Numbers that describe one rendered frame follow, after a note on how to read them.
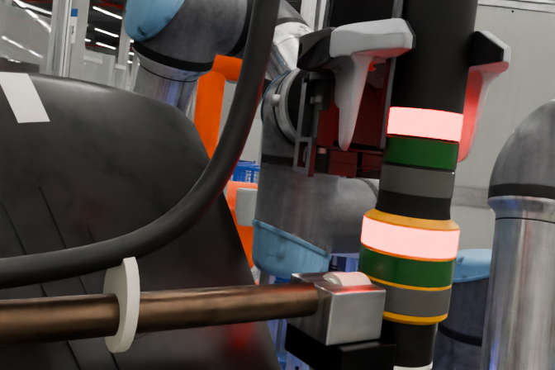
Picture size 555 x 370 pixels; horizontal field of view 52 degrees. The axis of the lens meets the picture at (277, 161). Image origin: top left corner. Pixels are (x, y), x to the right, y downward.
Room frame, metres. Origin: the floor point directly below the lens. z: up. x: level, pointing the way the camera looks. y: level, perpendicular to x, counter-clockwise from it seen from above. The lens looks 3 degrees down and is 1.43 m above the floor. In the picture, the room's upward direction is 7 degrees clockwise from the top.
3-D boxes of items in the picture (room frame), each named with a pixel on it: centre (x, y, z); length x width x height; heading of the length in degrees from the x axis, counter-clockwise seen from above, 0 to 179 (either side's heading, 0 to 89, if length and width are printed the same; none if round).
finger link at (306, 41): (0.32, -0.03, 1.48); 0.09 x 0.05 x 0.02; 0
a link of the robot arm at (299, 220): (0.55, -0.04, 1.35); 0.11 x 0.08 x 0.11; 122
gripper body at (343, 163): (0.39, -0.04, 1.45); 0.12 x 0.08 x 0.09; 9
